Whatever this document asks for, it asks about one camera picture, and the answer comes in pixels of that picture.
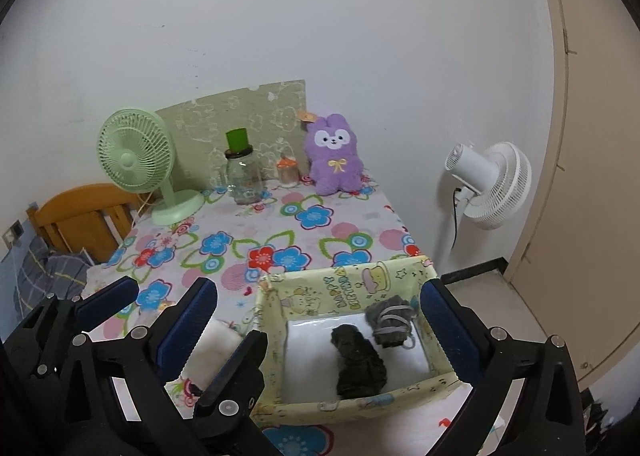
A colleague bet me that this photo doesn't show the green cup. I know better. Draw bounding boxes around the green cup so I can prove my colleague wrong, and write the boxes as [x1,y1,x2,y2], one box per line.
[226,127,251,153]

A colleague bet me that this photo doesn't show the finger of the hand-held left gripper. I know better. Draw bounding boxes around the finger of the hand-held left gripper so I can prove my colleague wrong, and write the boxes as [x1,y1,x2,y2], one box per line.
[192,329,269,437]
[0,277,140,387]

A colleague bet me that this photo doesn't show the blue bed sheet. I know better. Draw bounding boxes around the blue bed sheet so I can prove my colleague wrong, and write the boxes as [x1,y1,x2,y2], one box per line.
[0,256,23,334]

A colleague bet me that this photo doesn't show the small jar with orange lid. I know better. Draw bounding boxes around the small jar with orange lid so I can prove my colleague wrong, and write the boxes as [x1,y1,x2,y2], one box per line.
[277,156,300,188]

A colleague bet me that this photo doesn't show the floral tablecloth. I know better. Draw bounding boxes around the floral tablecloth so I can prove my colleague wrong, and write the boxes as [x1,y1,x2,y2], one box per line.
[82,176,501,456]

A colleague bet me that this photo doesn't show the green patterned board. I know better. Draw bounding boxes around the green patterned board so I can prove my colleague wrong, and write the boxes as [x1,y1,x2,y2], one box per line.
[155,80,307,192]

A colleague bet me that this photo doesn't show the glass mug jar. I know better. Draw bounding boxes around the glass mug jar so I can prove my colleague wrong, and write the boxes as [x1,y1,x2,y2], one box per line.
[220,149,266,205]

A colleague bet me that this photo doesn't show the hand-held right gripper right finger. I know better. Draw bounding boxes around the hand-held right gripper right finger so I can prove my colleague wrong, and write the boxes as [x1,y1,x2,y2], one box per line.
[419,277,588,456]

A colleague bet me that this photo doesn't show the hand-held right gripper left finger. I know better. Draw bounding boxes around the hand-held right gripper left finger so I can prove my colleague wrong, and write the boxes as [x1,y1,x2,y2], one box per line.
[60,277,219,456]

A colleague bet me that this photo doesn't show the purple plush bunny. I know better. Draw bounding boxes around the purple plush bunny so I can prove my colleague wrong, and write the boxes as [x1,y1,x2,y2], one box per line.
[296,110,365,197]

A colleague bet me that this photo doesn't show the black sock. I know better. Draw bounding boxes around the black sock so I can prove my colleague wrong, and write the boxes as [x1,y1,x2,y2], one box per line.
[331,325,388,398]

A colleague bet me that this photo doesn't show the wooden headboard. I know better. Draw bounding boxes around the wooden headboard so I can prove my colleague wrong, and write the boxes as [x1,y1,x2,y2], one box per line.
[27,183,146,264]

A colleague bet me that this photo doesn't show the yellow printed fabric storage box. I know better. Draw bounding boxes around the yellow printed fabric storage box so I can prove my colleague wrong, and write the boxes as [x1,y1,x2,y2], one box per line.
[248,255,463,427]

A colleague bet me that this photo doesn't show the grey sock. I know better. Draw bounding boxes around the grey sock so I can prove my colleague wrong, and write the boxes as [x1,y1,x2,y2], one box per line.
[365,293,418,349]

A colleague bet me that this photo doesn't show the beige door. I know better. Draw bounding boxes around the beige door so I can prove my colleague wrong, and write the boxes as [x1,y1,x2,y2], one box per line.
[502,0,640,387]

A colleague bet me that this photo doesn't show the green desk fan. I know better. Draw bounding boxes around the green desk fan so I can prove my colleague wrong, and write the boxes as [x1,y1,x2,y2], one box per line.
[97,109,205,226]

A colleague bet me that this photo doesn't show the white standing fan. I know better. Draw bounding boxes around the white standing fan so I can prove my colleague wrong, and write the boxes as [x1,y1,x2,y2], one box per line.
[434,141,532,267]

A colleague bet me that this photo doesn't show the white cloth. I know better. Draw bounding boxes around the white cloth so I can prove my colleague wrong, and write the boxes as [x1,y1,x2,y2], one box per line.
[192,319,246,379]

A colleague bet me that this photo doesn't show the grey plaid blanket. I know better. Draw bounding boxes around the grey plaid blanket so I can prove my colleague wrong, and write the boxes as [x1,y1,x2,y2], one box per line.
[10,236,93,317]

